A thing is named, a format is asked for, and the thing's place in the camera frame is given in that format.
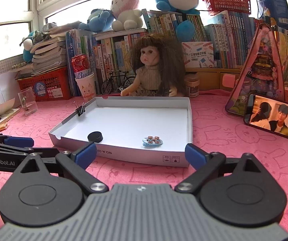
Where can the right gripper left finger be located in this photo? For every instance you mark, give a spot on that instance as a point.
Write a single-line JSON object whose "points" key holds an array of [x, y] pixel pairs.
{"points": [[74, 167]]}

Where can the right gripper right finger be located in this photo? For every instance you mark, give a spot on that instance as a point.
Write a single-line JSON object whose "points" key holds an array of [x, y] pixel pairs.
{"points": [[207, 167]]}

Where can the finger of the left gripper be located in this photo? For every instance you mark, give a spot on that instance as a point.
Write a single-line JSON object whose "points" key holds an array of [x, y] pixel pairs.
{"points": [[19, 141]]}

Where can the black round cap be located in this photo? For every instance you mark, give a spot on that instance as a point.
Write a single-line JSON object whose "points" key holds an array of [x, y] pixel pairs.
{"points": [[95, 137]]}

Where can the blue bear hair clip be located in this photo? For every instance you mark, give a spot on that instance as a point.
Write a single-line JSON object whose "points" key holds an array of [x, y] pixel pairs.
{"points": [[152, 141]]}

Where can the clear acrylic block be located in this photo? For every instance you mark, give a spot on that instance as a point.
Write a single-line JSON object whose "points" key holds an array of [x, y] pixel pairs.
{"points": [[27, 100]]}

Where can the black binder clip on tray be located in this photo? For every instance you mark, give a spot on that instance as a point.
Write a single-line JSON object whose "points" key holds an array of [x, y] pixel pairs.
{"points": [[80, 109]]}

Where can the white cardboard box tray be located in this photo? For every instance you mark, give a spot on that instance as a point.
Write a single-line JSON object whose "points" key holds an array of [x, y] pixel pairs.
{"points": [[124, 122]]}

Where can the red plastic crate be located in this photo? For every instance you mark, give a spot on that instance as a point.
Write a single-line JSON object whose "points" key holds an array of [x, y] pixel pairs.
{"points": [[49, 86]]}

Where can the white cat paper cup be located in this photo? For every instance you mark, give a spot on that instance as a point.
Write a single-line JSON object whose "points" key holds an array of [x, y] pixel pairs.
{"points": [[87, 87]]}

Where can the small brown jar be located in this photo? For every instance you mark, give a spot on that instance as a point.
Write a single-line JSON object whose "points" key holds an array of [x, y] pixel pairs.
{"points": [[192, 83]]}

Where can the blue white plush left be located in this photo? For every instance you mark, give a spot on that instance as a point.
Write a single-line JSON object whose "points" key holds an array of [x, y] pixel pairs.
{"points": [[28, 42]]}

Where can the stack of grey books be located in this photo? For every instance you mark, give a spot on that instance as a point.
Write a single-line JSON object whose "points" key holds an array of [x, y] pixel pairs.
{"points": [[50, 52]]}

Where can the black miniature bicycle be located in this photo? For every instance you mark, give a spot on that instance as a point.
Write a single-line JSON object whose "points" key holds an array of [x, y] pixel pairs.
{"points": [[117, 81]]}

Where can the smartphone playing video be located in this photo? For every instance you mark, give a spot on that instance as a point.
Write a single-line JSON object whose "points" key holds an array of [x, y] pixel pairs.
{"points": [[267, 114]]}

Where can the red beer can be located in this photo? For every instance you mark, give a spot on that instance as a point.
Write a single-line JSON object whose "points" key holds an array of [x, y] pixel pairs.
{"points": [[81, 66]]}

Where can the pink triangular toy house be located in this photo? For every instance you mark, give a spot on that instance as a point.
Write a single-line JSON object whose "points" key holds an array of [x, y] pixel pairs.
{"points": [[262, 72]]}

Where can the label printer box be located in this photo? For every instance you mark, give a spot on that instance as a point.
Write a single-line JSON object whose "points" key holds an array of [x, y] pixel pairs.
{"points": [[198, 54]]}

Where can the brown haired doll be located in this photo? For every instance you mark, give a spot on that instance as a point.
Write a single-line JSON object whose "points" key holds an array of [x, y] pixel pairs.
{"points": [[158, 64]]}

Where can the blue bear plush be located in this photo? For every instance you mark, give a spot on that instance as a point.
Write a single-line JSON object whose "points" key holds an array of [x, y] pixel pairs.
{"points": [[100, 20]]}

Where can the red basket on books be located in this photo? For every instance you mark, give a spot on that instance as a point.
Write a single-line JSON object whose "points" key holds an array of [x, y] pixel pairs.
{"points": [[216, 6]]}

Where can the pink white bunny plush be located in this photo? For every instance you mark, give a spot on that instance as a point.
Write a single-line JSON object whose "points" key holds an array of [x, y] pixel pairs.
{"points": [[126, 14]]}

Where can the blue paper bag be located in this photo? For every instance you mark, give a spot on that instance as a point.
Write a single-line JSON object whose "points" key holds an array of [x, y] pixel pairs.
{"points": [[275, 12]]}

